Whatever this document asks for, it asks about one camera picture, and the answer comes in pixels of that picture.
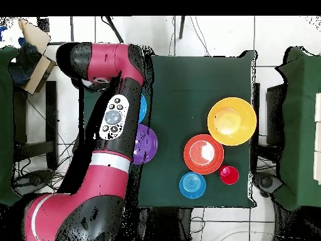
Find wide orange bowl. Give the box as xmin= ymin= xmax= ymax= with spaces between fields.
xmin=183 ymin=134 xmax=224 ymax=175

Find blue cloth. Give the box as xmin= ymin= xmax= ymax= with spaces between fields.
xmin=8 ymin=37 xmax=42 ymax=86

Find thin black frame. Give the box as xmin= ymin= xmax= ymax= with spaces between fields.
xmin=36 ymin=16 xmax=75 ymax=46

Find white boxes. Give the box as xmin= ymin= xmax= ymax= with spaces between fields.
xmin=313 ymin=92 xmax=321 ymax=186

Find green covered table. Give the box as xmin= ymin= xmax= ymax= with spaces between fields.
xmin=0 ymin=45 xmax=26 ymax=209
xmin=274 ymin=45 xmax=321 ymax=212

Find tangle of floor cables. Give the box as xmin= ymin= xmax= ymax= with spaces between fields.
xmin=13 ymin=137 xmax=81 ymax=194

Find black tripod leg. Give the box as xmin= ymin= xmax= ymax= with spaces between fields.
xmin=100 ymin=16 xmax=125 ymax=45

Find wide purple bowl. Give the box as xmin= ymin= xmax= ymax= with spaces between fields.
xmin=132 ymin=124 xmax=159 ymax=165

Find black stool frame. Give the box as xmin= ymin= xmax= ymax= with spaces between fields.
xmin=13 ymin=80 xmax=59 ymax=171

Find yellow bowl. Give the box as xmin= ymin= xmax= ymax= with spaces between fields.
xmin=207 ymin=97 xmax=258 ymax=147

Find black chair frame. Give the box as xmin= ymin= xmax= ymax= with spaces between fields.
xmin=250 ymin=82 xmax=287 ymax=156

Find large blue bowl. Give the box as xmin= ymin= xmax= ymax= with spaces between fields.
xmin=138 ymin=94 xmax=148 ymax=124

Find red cup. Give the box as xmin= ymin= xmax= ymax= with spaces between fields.
xmin=218 ymin=164 xmax=239 ymax=186

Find short black leg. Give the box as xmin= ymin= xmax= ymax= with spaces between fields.
xmin=178 ymin=16 xmax=186 ymax=40

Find cardboard box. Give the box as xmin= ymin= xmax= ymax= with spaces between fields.
xmin=8 ymin=18 xmax=57 ymax=96

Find dark green tablecloth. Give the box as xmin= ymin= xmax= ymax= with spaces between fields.
xmin=82 ymin=50 xmax=258 ymax=209

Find black chair base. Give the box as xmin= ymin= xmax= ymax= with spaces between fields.
xmin=12 ymin=169 xmax=54 ymax=196
xmin=252 ymin=171 xmax=283 ymax=199

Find teal bowl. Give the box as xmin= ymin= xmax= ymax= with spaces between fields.
xmin=179 ymin=171 xmax=207 ymax=200

